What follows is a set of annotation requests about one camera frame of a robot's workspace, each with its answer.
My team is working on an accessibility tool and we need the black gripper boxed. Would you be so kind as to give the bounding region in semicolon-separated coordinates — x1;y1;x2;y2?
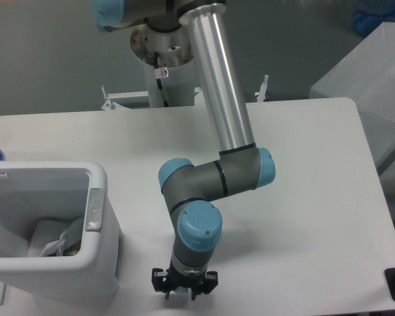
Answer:
151;265;219;300

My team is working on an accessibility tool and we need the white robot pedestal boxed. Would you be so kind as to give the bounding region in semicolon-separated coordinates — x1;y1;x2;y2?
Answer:
130;24;197;108

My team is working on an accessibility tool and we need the clear plastic bag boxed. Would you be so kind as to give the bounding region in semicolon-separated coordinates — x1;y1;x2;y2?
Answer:
27;217;84;257

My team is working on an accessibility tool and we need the grey covered box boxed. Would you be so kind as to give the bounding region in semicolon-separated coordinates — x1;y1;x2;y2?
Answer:
309;22;395;173

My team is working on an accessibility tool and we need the blue plastic bag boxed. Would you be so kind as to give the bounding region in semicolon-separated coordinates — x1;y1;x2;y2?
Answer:
352;1;395;37

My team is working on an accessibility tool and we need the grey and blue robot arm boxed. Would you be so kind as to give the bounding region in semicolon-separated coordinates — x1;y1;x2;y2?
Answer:
90;1;276;296

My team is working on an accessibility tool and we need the metal clamp bolt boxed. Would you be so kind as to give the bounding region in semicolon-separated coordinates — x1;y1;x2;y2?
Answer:
254;74;270;103

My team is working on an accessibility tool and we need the black pedestal cable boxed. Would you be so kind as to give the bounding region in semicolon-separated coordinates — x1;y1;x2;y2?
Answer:
153;51;169;108

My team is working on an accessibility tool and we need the white mounting bracket left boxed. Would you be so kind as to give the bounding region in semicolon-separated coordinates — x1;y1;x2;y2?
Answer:
101;85;149;111

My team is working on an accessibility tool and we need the white trash can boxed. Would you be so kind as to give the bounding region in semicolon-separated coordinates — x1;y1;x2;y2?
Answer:
0;161;122;298

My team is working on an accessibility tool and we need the blue yellow snack wrapper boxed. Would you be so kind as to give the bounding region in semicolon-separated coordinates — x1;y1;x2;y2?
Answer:
63;241;82;256

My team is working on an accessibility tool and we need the crushed clear plastic bottle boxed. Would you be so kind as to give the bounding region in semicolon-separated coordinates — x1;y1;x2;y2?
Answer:
174;287;188;298

